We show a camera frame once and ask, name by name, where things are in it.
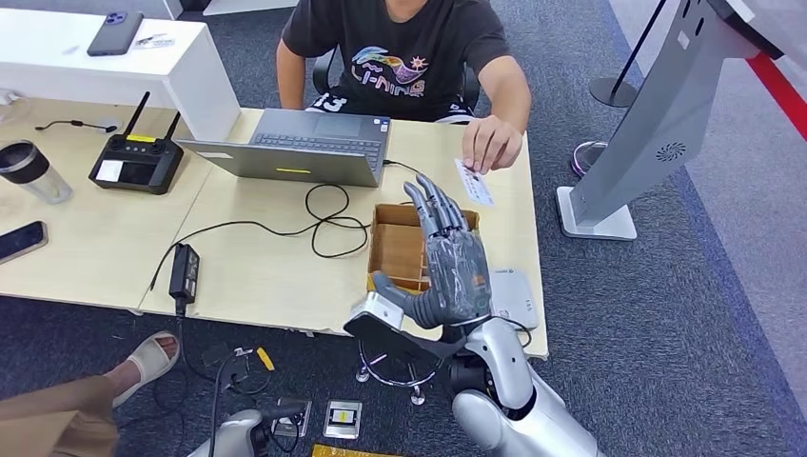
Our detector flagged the person's leg with sandal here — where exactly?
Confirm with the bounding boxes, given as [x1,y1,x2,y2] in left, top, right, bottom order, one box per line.
[0,330,182,457]

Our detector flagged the grey laptop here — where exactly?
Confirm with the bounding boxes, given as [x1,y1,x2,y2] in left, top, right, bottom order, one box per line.
[177,108,393,189]

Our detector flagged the dark floor plate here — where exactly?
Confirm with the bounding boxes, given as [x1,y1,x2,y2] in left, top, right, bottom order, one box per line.
[201,342,231,368]

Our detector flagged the black stanchion post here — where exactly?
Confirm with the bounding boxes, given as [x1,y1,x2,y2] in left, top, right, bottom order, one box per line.
[589,0,668,109]

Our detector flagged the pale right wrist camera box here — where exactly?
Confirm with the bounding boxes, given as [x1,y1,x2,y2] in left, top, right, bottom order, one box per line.
[343,290,406,345]

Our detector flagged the metal floor socket yellow label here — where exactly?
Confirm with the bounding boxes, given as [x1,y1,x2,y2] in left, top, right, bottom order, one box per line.
[323,399,364,441]

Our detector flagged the small card with keys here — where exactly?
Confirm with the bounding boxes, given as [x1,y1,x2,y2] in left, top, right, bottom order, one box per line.
[132,32,176,50]

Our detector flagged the black smartphone with tan case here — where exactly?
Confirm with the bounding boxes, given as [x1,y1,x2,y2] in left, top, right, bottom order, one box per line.
[0,220,49,266]

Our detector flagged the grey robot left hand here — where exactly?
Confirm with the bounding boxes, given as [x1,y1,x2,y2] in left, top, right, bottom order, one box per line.
[255,402,310,425]

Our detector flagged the thin black cable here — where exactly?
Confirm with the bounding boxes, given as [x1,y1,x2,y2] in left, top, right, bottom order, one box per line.
[34,119,119,134]

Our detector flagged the white ID card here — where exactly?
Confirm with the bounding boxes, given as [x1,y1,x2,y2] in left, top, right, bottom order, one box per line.
[453,158,496,209]

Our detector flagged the white card reader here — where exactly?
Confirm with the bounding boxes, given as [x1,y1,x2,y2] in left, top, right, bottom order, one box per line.
[488,268,541,331]

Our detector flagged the red barrier belt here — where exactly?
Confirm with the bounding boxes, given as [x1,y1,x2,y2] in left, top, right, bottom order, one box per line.
[746,52,807,141]

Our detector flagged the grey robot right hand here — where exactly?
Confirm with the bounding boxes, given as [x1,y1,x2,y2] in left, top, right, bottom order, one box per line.
[370,173,494,330]

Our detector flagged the wooden divided box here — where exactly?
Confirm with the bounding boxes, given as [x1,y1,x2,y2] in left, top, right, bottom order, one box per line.
[366,202,481,296]

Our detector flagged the round chrome base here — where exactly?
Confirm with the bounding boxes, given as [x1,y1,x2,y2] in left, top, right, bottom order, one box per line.
[570,139,610,179]

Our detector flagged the white counter block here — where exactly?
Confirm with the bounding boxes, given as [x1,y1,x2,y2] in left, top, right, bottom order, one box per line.
[0,7,242,143]

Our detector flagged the clear tumbler with black lid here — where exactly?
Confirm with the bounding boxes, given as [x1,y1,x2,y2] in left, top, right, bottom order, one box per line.
[0,139,74,206]

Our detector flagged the yellow flat package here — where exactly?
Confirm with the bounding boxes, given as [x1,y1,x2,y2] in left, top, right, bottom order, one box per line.
[312,444,404,457]

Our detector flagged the open metal floor socket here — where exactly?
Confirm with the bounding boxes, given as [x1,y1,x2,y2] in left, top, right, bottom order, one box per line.
[271,397,313,439]

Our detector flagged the chrome stool base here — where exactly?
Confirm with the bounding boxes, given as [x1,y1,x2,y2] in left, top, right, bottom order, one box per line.
[355,338,443,407]

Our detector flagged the black laptop charger cable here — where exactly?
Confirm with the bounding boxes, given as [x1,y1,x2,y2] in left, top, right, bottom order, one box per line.
[148,159,436,291]

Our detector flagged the person's left hand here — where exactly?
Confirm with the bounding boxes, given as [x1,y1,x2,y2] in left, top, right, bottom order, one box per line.
[461,115,524,176]

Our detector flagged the grey kiosk stand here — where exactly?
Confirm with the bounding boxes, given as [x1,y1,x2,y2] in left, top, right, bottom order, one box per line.
[556,0,807,242]

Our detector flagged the black floor cable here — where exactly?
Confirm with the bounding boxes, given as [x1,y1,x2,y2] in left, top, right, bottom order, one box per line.
[119,298,279,457]

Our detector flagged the dark grey smartphone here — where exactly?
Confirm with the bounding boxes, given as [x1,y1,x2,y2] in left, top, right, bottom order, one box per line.
[87,10,145,58]

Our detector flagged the black remote controller with antennas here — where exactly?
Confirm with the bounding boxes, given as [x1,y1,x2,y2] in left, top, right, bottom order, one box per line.
[88,90,186,196]

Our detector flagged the seated person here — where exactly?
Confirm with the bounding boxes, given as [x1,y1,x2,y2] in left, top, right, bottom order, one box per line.
[276,0,533,176]

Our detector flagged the black power adapter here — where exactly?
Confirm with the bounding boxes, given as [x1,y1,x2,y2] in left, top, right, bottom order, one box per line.
[167,243,201,303]

